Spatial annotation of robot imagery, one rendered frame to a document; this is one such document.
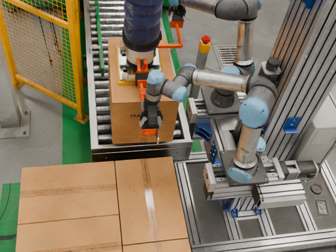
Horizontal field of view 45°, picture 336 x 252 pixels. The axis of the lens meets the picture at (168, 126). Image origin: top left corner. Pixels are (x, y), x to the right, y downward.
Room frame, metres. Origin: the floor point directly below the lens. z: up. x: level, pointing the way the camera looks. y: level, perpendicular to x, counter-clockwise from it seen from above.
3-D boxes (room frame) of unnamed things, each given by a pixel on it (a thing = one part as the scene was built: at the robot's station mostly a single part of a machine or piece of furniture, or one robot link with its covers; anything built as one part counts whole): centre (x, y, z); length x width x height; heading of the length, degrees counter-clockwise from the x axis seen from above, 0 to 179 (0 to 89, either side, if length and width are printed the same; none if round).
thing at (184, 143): (1.65, 0.15, 0.58); 0.70 x 0.03 x 0.06; 106
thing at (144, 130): (1.32, 0.10, 1.20); 0.08 x 0.07 x 0.05; 14
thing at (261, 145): (1.28, -0.44, 1.20); 0.13 x 0.12 x 0.14; 160
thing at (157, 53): (1.92, 0.15, 1.10); 0.34 x 0.10 x 0.05; 14
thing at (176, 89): (1.32, -0.01, 1.50); 0.11 x 0.11 x 0.08; 70
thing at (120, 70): (1.88, 0.33, 1.10); 0.34 x 0.10 x 0.05; 14
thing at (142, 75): (1.66, 0.18, 1.20); 0.10 x 0.08 x 0.06; 104
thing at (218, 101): (1.76, -0.31, 1.09); 0.15 x 0.15 x 0.10
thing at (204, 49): (2.34, -0.17, 0.50); 0.07 x 0.07 x 1.00; 16
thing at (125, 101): (1.90, 0.22, 0.87); 0.60 x 0.40 x 0.40; 15
